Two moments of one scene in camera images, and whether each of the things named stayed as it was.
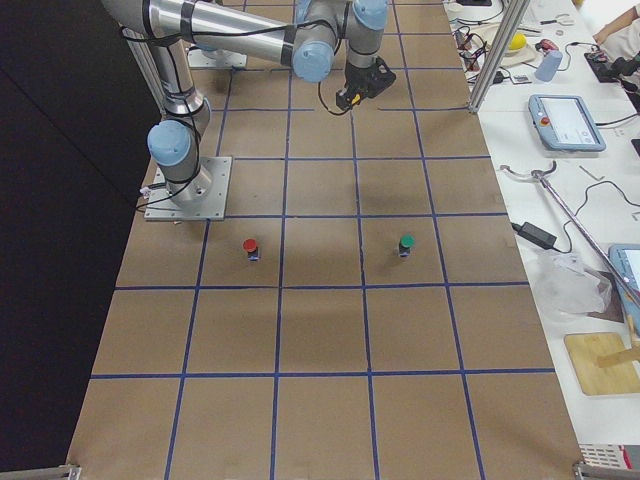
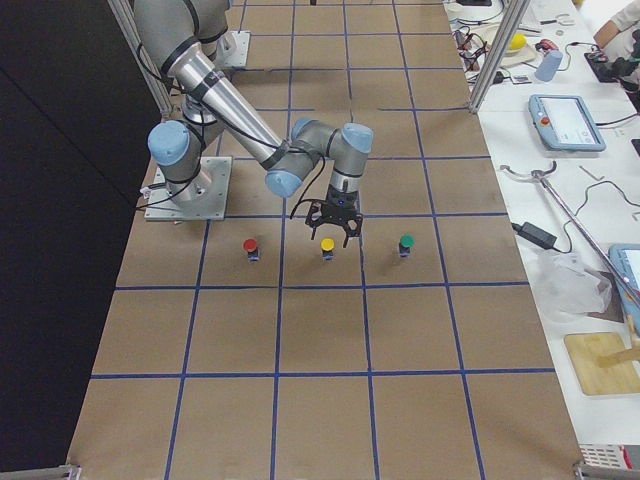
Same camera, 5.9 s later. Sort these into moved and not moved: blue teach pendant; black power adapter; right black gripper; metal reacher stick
Moved: right black gripper
Not moved: blue teach pendant; metal reacher stick; black power adapter
